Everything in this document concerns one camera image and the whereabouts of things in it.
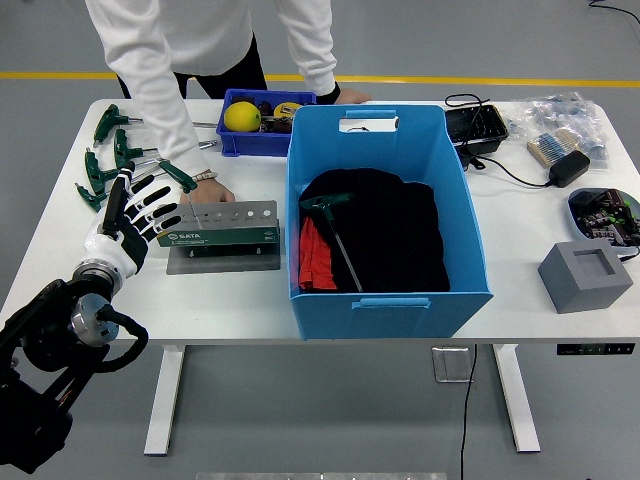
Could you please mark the person's left hand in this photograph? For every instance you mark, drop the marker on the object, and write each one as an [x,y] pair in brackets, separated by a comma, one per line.
[355,96]

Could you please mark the yellow floor tape line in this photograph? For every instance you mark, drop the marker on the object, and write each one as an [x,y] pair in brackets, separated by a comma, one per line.
[450,79]

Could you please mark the circuit board with green parts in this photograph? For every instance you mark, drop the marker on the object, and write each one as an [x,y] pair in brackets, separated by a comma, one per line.
[607,227]

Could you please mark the grey foam block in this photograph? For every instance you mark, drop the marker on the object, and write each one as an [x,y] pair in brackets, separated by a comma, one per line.
[575,290]

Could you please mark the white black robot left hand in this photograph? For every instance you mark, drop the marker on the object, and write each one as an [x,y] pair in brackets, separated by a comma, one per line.
[112,250]

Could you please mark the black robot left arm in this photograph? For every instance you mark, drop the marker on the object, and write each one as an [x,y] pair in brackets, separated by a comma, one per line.
[25,415]

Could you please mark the black table control panel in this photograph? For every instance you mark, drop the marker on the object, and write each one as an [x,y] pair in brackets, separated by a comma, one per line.
[595,349]

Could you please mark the person's right forearm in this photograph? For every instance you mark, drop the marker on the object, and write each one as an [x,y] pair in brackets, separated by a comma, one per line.
[170,120]

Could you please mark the black power adapter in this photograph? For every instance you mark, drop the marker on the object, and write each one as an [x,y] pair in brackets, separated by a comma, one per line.
[570,169]

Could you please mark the person's left forearm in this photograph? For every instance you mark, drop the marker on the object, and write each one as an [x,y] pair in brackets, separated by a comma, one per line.
[315,60]

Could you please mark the green steel tool holder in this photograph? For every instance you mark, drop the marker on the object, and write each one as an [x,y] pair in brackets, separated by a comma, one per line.
[225,236]

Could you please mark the person's right hand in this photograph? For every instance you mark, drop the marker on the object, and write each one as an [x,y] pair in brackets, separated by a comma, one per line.
[215,192]

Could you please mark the taped resistor strip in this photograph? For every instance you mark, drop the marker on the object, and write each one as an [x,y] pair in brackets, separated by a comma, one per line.
[552,146]

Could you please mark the dark brown cylinder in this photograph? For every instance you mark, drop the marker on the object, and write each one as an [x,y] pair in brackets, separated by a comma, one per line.
[265,108]

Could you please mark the clear bag of blue components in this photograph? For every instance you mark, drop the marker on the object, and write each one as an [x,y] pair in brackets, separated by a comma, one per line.
[560,112]

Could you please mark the metal floor socket plate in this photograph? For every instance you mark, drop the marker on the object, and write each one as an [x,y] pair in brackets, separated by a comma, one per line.
[452,365]

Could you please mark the red cloth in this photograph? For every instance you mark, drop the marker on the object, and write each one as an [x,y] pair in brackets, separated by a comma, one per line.
[315,260]

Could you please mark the small blue parts bin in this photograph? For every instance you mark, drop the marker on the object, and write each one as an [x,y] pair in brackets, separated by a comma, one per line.
[255,145]

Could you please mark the large blue plastic box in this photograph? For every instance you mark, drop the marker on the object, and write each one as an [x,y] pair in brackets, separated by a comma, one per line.
[390,320]

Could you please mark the white table leg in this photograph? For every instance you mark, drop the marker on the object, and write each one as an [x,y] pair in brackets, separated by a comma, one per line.
[515,395]
[167,390]

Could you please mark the yellow lemon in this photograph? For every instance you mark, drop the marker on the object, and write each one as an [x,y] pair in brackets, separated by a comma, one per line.
[242,116]

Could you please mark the person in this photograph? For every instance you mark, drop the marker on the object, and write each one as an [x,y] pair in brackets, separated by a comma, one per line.
[200,30]

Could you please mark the small black charger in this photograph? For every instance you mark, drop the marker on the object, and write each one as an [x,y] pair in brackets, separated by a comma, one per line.
[587,202]

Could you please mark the black cloth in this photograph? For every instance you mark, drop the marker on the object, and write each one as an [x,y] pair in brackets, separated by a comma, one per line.
[395,235]

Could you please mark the black plastic tray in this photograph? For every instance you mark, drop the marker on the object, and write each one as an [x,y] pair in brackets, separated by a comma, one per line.
[475,125]

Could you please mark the yellow tape measure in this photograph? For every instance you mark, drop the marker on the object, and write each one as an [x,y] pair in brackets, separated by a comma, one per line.
[287,109]

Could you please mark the white bowl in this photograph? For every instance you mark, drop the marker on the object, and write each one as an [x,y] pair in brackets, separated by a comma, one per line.
[575,220]

